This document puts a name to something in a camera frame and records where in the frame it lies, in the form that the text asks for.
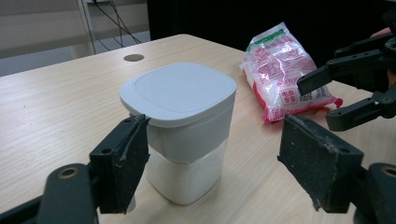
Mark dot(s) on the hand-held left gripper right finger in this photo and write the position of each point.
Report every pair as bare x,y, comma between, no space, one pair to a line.
320,168

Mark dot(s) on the light wooden shelf unit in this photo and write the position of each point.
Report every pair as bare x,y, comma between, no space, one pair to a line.
37,28

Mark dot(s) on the black curtain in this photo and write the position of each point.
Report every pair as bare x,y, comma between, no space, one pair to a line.
218,21

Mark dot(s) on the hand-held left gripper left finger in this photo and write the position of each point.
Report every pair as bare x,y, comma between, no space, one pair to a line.
123,168

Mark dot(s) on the pink and white plastic bag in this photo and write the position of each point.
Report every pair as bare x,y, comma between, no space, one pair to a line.
277,68

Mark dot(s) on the clear jar with grey lid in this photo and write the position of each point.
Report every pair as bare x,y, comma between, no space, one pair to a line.
180,99

